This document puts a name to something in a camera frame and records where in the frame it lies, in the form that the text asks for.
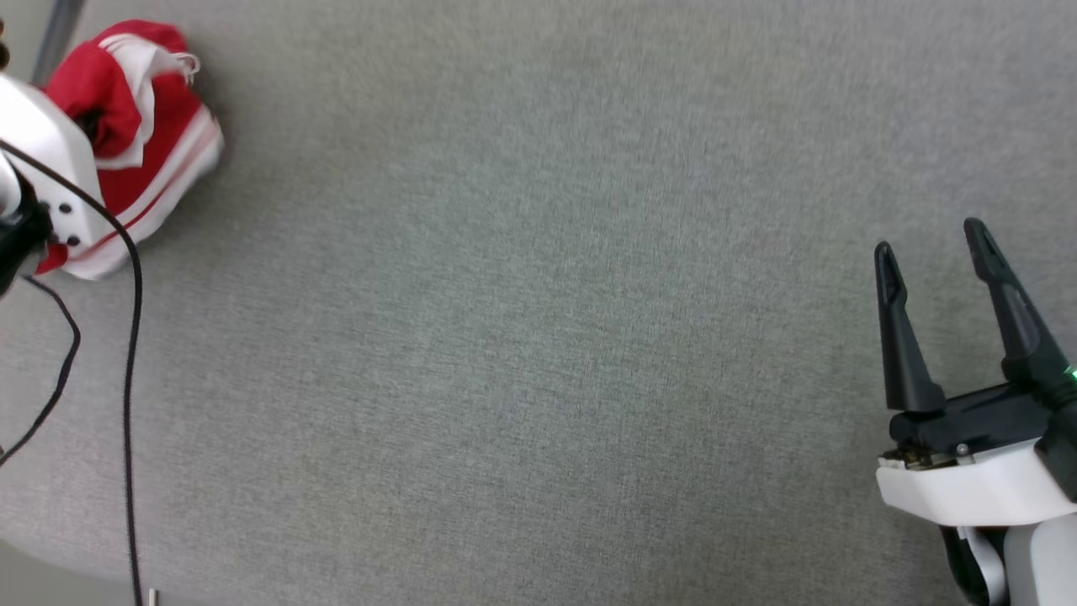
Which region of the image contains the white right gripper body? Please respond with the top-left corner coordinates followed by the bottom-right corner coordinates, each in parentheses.
top-left (875, 383), bottom-right (1077, 528)

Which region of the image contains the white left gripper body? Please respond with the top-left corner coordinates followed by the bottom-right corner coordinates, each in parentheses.
top-left (0, 74), bottom-right (111, 247)

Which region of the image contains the grey metal frame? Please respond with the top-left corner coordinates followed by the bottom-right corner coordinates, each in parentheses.
top-left (32, 0), bottom-right (87, 87)

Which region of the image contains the red and white garment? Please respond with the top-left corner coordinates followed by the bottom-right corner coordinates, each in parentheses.
top-left (34, 19), bottom-right (225, 281)

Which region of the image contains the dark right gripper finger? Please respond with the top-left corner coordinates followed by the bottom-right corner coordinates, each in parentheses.
top-left (874, 242), bottom-right (947, 414)
top-left (963, 218), bottom-right (1064, 380)

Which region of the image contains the thin black cable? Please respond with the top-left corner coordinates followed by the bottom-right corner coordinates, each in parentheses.
top-left (0, 274), bottom-right (82, 466)

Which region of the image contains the grey fabric sofa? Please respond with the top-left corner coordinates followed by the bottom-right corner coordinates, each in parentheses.
top-left (0, 0), bottom-right (1077, 606)

